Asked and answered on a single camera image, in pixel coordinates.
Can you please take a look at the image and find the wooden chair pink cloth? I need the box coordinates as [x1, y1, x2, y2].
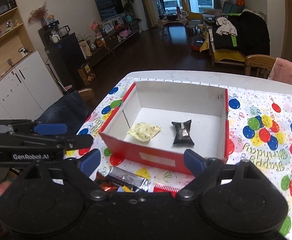
[244, 54, 292, 85]

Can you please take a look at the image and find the red cardboard box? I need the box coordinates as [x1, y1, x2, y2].
[99, 81, 229, 174]

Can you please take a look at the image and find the wooden chair with jeans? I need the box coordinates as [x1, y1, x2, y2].
[36, 90, 92, 135]

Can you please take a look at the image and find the red crispy snack bag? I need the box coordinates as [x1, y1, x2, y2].
[153, 183, 182, 198]

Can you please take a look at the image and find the cream patterned snack packet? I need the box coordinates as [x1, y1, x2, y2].
[127, 122, 161, 142]

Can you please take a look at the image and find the balloon birthday tablecloth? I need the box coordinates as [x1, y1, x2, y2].
[77, 78, 292, 239]

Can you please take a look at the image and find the shiny brown foil bag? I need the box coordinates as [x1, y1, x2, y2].
[94, 172, 119, 192]

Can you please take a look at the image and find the silver maroon wrapper bar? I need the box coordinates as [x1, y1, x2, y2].
[106, 166, 151, 192]

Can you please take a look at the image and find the white cabinet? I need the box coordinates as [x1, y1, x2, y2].
[0, 51, 62, 120]

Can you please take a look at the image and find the yellow small snack packet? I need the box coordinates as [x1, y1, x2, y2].
[117, 186, 134, 193]

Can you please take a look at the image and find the black gold snack packet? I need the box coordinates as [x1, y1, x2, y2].
[171, 120, 194, 146]

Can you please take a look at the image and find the black side cabinet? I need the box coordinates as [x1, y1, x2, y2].
[38, 20, 86, 89]

